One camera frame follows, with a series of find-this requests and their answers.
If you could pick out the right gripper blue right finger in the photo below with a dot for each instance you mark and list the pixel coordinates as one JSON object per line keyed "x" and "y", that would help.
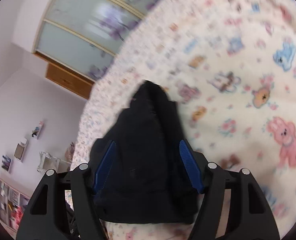
{"x": 250, "y": 216}

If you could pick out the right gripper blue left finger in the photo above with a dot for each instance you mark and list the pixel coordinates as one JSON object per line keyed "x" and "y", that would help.
{"x": 45, "y": 216}

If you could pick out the black pants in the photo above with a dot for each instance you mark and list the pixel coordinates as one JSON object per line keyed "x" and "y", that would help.
{"x": 147, "y": 182}

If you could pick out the white bookshelf with items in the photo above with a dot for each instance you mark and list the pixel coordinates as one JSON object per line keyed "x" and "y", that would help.
{"x": 12, "y": 206}

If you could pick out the white storage cart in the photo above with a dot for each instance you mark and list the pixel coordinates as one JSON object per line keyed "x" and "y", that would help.
{"x": 47, "y": 162}

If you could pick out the animal print fleece blanket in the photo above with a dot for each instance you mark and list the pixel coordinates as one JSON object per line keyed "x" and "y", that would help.
{"x": 231, "y": 67}

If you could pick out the floral glass sliding wardrobe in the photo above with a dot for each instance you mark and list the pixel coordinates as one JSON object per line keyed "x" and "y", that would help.
{"x": 85, "y": 35}

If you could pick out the white wall shelf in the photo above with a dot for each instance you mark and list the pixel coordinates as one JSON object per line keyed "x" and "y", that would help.
{"x": 20, "y": 149}

